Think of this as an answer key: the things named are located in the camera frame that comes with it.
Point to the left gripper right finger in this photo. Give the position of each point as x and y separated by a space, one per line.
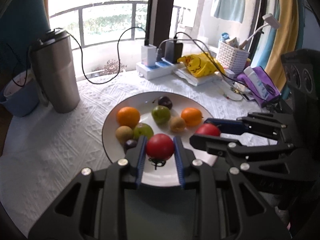
192 173

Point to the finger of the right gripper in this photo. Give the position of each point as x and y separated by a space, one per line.
237 126
218 146

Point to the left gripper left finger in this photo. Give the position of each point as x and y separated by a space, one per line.
132 165

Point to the red tomato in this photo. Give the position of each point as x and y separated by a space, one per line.
208 129
160 147

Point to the green apple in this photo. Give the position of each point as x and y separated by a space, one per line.
142 129
161 114

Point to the small orange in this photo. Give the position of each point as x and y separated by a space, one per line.
191 116

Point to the purple cloth pouch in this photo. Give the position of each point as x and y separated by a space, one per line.
273 92

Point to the brown kiwi fruit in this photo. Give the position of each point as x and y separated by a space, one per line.
123 134

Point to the white lotion tube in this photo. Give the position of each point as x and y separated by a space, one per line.
254 81

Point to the large orange on plate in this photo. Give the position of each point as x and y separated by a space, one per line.
128 116

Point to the white round plate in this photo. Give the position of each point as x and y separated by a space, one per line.
157 173

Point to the green apple on plate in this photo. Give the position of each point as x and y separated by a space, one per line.
161 114

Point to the dark purple plum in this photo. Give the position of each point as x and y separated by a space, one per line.
164 101

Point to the white woven basket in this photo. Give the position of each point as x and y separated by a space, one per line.
231 58

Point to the white tissue pack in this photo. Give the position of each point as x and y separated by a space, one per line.
195 81

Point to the yellow duck plastic bag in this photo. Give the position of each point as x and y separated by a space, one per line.
200 65

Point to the white textured tablecloth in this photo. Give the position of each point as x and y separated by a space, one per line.
45 150

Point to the white power strip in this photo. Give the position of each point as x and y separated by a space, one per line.
160 69

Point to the white desk lamp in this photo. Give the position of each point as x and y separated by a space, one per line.
269 20

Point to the black charger adapter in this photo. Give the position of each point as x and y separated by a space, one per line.
173 51

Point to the white charger adapter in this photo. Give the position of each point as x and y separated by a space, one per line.
149 55

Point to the yellow curtain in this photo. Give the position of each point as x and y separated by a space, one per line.
284 42

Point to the blue bowl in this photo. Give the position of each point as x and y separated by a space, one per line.
20 96

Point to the light blue hanging towel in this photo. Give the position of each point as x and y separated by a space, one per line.
230 10

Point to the stainless steel tumbler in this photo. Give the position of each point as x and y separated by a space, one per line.
52 65

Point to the balcony metal railing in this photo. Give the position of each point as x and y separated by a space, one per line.
104 22

